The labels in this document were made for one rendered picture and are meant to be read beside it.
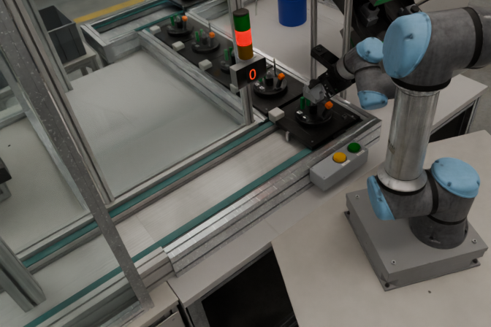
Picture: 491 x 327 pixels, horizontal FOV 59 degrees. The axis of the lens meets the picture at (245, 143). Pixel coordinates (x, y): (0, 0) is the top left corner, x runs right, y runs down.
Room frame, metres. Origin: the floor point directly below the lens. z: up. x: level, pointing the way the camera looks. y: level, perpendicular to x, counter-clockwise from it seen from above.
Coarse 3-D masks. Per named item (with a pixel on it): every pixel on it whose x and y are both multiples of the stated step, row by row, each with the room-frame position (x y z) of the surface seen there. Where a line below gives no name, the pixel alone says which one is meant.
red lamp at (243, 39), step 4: (236, 32) 1.23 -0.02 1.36; (240, 32) 1.22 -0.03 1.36; (244, 32) 1.21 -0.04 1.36; (248, 32) 1.22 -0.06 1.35; (236, 36) 1.23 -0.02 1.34; (240, 36) 1.22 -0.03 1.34; (244, 36) 1.21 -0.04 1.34; (248, 36) 1.22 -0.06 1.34; (236, 40) 1.24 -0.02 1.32; (240, 40) 1.22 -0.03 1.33; (244, 40) 1.21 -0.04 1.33; (248, 40) 1.22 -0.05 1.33; (240, 44) 1.22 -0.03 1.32; (244, 44) 1.21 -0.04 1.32; (248, 44) 1.22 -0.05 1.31
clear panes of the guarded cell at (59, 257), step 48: (0, 48) 0.62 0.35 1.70; (0, 96) 0.61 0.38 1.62; (0, 144) 0.59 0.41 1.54; (48, 144) 0.62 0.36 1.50; (0, 192) 0.56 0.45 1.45; (48, 192) 0.60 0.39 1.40; (0, 240) 0.54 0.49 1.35; (48, 240) 0.57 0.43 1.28; (96, 240) 0.62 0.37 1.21; (0, 288) 0.51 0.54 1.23; (48, 288) 0.54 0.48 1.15; (96, 288) 0.59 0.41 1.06
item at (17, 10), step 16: (16, 0) 0.96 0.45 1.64; (16, 16) 0.95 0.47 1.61; (32, 32) 0.96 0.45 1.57; (32, 48) 0.95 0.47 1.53; (48, 64) 0.96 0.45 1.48; (48, 80) 0.95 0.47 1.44; (64, 96) 0.96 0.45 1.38; (64, 112) 0.95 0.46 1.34; (80, 128) 0.96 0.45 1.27; (80, 144) 0.95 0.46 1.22; (96, 176) 0.95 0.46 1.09
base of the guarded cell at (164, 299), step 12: (156, 288) 0.68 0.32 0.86; (168, 288) 0.68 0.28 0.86; (156, 300) 0.65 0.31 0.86; (168, 300) 0.64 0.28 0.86; (156, 312) 0.61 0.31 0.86; (168, 312) 0.63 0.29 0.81; (132, 324) 0.58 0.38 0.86; (144, 324) 0.59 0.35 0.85; (156, 324) 0.61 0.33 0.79; (168, 324) 0.61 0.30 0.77; (180, 324) 0.63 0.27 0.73
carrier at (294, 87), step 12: (276, 72) 1.56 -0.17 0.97; (252, 84) 1.50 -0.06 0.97; (264, 84) 1.46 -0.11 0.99; (276, 84) 1.45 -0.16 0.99; (288, 84) 1.47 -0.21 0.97; (300, 84) 1.45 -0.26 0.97; (252, 96) 1.41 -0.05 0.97; (264, 96) 1.39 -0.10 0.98; (276, 96) 1.39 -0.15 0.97; (288, 96) 1.38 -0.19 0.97; (300, 96) 1.38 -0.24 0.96; (264, 108) 1.33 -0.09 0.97
